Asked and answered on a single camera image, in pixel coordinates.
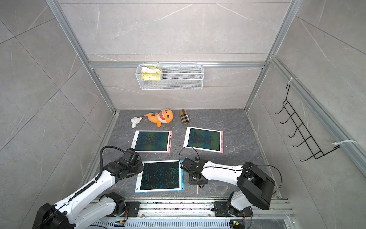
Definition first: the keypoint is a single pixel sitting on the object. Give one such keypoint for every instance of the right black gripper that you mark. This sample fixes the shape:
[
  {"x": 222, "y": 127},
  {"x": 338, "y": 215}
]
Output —
[{"x": 192, "y": 182}]

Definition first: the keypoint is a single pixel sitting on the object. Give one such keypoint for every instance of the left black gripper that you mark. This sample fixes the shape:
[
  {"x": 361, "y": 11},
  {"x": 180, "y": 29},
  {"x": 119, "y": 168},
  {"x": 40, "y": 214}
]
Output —
[{"x": 139, "y": 163}]

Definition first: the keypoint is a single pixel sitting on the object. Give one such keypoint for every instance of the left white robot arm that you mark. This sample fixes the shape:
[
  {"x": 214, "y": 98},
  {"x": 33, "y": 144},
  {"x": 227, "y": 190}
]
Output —
[{"x": 88, "y": 204}]

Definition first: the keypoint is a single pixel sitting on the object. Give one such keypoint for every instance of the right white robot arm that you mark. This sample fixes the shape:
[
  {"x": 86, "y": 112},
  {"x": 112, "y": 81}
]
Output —
[{"x": 255, "y": 186}]

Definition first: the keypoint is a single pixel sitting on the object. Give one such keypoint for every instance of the left pink framed writing tablet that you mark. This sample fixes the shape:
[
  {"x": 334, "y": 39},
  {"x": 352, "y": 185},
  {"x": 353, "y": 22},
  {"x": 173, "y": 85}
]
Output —
[{"x": 149, "y": 141}]

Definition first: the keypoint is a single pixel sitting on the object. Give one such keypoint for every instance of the pink framed writing tablet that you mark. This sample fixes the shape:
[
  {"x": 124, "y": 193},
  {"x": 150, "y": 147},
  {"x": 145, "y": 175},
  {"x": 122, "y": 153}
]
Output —
[
  {"x": 149, "y": 141},
  {"x": 204, "y": 139}
]

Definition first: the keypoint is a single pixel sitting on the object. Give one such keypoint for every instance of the blue framed writing tablet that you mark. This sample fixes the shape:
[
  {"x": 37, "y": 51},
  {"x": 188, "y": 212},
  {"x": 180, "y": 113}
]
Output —
[{"x": 160, "y": 176}]

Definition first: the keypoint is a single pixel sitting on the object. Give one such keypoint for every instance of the right pink framed writing tablet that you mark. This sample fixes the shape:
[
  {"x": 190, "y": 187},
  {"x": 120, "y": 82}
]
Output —
[{"x": 204, "y": 139}]

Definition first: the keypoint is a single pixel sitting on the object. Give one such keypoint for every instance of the white small plush toy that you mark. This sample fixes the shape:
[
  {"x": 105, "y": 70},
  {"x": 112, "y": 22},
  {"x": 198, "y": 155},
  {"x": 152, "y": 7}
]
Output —
[{"x": 135, "y": 120}]

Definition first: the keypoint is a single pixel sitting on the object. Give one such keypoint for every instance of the orange shark plush toy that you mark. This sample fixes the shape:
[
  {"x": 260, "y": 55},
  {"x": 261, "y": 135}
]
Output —
[{"x": 165, "y": 116}]

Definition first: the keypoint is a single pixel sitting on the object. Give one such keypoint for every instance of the yellow white cloth in basket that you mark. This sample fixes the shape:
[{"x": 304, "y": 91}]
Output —
[{"x": 151, "y": 73}]

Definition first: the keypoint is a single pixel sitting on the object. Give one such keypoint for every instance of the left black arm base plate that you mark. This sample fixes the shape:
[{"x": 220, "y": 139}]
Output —
[{"x": 129, "y": 209}]

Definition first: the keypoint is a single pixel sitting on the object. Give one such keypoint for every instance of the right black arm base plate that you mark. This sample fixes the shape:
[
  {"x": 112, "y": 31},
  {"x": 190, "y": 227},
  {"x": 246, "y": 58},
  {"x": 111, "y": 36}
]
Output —
[{"x": 221, "y": 209}]

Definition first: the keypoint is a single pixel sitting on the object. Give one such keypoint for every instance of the white wire mesh basket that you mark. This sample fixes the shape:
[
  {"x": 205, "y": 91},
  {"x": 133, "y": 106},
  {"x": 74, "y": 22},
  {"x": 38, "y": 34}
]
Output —
[{"x": 175, "y": 76}]

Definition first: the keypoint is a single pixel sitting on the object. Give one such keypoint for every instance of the black wire hook rack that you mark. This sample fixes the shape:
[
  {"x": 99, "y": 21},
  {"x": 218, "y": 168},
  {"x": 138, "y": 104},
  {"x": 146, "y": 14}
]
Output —
[{"x": 302, "y": 130}]

